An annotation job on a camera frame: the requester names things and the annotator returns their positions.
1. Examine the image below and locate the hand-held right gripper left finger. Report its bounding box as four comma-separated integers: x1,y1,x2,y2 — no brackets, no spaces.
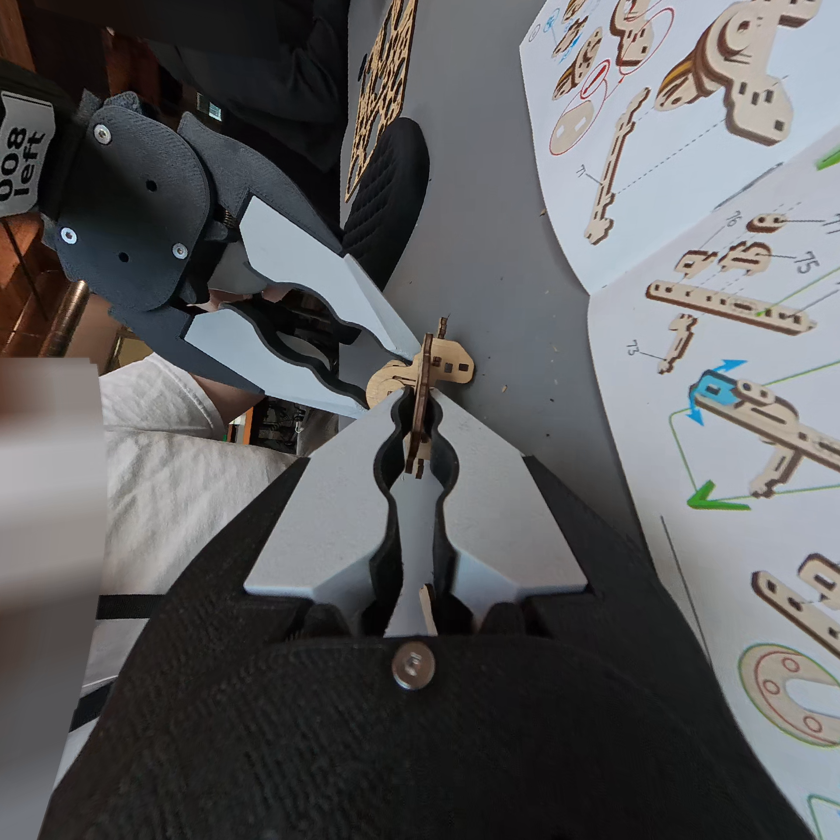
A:
243,388,403,631

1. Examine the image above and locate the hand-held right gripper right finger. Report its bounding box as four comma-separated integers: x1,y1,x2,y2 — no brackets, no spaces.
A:
430,388,589,623

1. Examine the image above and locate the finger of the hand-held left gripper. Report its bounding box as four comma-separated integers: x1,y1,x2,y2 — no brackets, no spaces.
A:
184,301,370,419
213,196,422,358

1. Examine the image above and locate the wooden puzzle strip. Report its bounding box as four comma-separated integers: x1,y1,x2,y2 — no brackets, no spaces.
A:
404,331,439,479

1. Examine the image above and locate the wooden wheel assembly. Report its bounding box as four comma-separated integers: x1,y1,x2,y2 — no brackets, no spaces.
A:
365,315,475,409

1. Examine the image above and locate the person's left forearm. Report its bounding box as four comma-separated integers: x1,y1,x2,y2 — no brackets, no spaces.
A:
197,381,258,448

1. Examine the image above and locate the grey desk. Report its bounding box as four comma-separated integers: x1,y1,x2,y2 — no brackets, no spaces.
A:
338,0,716,670

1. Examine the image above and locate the white shirt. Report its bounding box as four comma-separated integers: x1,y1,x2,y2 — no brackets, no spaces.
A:
69,353,309,742

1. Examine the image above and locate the metal pipe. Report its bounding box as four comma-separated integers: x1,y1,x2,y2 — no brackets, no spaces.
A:
36,279,91,358

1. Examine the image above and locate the dark cloth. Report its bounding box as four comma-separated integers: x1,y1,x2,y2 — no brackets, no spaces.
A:
154,0,350,231

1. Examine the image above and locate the laser-cut wooden puzzle sheet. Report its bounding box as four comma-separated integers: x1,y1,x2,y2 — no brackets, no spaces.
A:
344,0,421,206

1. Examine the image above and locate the instruction booklet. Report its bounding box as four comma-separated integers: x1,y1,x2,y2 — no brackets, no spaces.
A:
518,0,840,840

